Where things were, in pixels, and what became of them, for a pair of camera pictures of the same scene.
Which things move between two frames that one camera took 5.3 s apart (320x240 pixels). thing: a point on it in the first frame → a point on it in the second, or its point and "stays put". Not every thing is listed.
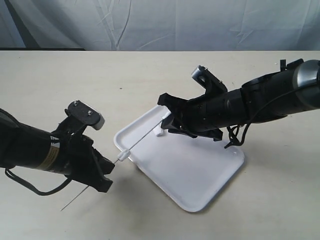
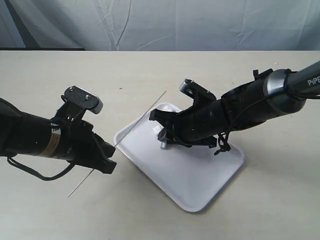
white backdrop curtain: x=161 y=25 stays put
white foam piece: x=158 y=130 stays put
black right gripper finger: x=166 y=124 → x=164 y=136
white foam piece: x=123 y=155 → x=163 y=145
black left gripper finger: x=97 y=180 → x=104 y=165
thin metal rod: x=130 y=150 → x=118 y=143
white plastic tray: x=195 y=171 stays put
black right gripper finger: x=178 y=106 → x=166 y=118
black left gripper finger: x=106 y=166 → x=104 y=149
